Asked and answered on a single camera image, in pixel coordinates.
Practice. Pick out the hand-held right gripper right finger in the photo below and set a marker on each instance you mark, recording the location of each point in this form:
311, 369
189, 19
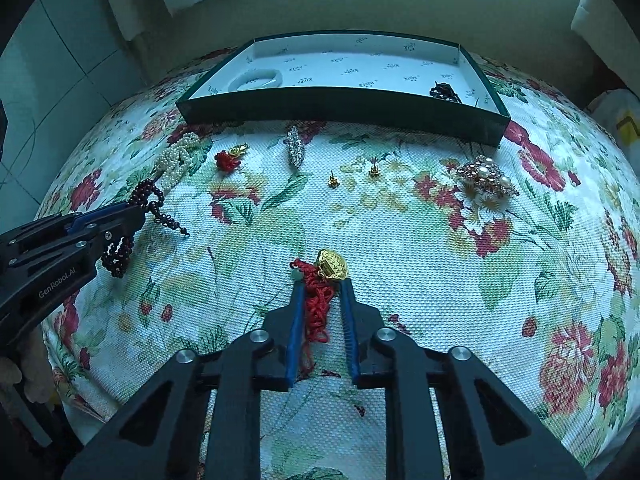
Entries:
348, 330

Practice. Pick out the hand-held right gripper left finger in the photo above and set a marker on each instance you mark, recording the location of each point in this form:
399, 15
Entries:
296, 330

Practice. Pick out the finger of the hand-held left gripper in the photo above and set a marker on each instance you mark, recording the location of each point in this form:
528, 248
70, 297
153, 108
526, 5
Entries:
107, 237
100, 216

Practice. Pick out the small red gold charm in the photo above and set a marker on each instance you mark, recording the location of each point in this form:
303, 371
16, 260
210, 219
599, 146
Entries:
226, 160

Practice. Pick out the silver rhinestone hair clip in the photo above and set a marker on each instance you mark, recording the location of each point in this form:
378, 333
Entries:
293, 147

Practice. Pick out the gold pearl brooch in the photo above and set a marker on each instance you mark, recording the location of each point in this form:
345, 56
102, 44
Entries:
485, 175

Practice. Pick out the dark green cardboard box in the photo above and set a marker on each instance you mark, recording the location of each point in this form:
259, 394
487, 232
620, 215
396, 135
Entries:
350, 110

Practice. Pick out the person's left hand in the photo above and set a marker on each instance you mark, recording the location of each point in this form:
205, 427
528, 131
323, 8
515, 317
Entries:
27, 375

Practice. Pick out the floral tablecloth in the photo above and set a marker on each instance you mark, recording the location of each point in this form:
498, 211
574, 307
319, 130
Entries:
425, 270

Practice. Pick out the white jade bangle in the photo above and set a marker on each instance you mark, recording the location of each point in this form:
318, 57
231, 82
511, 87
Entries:
272, 79

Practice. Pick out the white yellow plastic bag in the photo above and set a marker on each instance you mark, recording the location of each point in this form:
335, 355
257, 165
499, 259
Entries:
617, 115

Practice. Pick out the white cloth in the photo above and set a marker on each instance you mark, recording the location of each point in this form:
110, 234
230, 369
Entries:
600, 20

